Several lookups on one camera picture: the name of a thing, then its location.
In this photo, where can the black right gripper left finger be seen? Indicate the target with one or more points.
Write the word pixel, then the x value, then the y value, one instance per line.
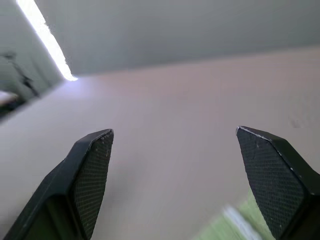
pixel 75 180

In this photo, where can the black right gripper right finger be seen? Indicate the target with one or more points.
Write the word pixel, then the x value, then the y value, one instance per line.
pixel 275 175

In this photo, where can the green towel with white edge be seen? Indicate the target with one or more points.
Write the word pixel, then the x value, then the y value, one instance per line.
pixel 225 225

